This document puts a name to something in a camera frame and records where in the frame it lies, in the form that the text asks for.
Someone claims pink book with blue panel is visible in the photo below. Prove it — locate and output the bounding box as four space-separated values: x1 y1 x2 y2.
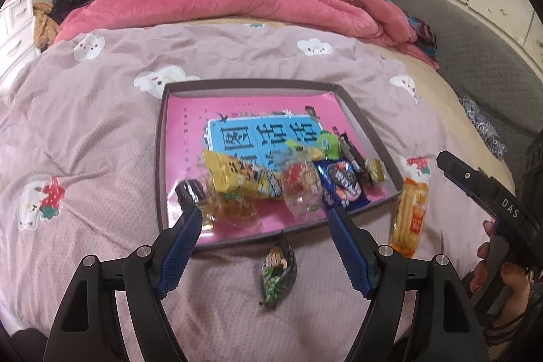
163 91 397 237

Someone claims white drawer dresser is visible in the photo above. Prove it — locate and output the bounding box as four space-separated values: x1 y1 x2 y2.
0 0 41 68

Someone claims dark green cartoon packet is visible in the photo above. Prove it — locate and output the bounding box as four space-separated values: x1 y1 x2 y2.
258 232 298 307

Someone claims blue snack packet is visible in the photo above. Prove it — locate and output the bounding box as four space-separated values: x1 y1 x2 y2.
314 158 370 212

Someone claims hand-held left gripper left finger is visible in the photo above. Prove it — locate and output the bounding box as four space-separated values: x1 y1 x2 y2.
49 206 203 362

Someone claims black slim snack packet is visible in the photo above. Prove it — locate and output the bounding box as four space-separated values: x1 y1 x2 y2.
335 133 368 178

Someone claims grey quilted headboard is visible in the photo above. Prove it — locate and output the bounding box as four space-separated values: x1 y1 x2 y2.
381 0 543 142

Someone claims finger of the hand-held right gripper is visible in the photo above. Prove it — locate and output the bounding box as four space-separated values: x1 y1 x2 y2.
436 151 504 211

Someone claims clear packet with green label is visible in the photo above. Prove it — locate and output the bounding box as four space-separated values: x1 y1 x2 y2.
199 192 259 225

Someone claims green cake packet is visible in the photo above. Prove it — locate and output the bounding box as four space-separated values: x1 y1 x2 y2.
284 131 342 161

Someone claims dark shallow cardboard box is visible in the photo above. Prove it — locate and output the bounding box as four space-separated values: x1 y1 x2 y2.
155 79 404 250

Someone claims clear red label candy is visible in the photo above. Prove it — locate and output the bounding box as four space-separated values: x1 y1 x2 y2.
280 159 325 214

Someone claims person's right hand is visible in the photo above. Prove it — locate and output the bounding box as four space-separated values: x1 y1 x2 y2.
467 218 535 319

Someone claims purple printed bed sheet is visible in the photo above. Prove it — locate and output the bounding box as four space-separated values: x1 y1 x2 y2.
0 23 488 362

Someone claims colourful striped cloth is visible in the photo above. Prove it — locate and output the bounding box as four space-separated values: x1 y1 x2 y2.
405 15 439 61

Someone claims orange snack packet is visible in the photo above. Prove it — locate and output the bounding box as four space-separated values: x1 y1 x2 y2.
388 175 430 259

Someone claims dark patterned cloth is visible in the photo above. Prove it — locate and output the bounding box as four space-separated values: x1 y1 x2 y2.
459 95 507 159

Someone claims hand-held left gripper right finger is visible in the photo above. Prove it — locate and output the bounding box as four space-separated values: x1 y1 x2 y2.
327 207 484 362

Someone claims dark brown cake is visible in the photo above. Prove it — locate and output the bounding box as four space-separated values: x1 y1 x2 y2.
176 179 208 206

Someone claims pink quilt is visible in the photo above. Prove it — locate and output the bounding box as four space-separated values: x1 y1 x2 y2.
53 0 439 70

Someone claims small gold candy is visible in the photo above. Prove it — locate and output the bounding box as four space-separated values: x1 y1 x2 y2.
365 158 389 185

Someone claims tan knitted cloth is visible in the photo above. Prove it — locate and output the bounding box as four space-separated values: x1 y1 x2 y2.
32 2 58 53

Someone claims person's dark patterned clothing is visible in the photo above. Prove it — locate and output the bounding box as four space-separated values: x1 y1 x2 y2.
479 305 543 358

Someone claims yellow snack packet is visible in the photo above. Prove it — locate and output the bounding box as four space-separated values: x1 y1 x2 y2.
201 149 285 202

